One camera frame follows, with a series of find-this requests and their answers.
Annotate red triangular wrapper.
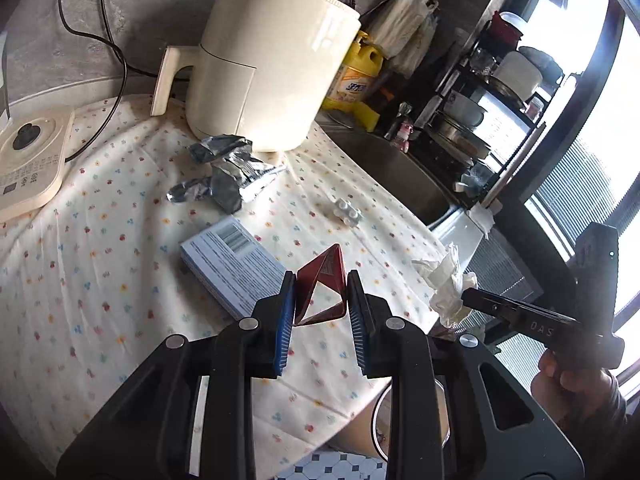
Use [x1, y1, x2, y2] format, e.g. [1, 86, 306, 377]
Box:
[294, 244, 347, 326]

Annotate white tissue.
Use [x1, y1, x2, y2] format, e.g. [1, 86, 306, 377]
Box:
[411, 243, 477, 328]

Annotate person's right hand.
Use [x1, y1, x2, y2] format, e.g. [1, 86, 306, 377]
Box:
[530, 350, 620, 430]

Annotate blue-grey printed box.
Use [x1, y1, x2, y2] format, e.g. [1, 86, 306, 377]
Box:
[180, 216, 285, 320]

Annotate crumpled aluminium foil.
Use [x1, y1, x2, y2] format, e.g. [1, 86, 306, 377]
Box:
[166, 134, 286, 214]

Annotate stainless steel sink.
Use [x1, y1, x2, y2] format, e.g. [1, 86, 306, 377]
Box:
[316, 114, 460, 229]

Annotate wooden cutting board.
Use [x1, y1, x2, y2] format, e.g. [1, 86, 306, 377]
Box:
[480, 122, 547, 209]

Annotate floral white tablecloth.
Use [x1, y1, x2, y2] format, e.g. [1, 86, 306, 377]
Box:
[1, 96, 446, 469]

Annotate yellow detergent bottle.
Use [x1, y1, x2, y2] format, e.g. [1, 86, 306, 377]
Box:
[321, 30, 384, 133]

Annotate black dish rack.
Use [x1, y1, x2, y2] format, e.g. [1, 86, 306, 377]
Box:
[427, 0, 566, 183]

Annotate cream air fryer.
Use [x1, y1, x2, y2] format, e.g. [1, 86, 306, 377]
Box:
[151, 0, 360, 152]

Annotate black power cable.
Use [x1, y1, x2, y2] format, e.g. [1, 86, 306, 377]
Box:
[56, 0, 191, 164]

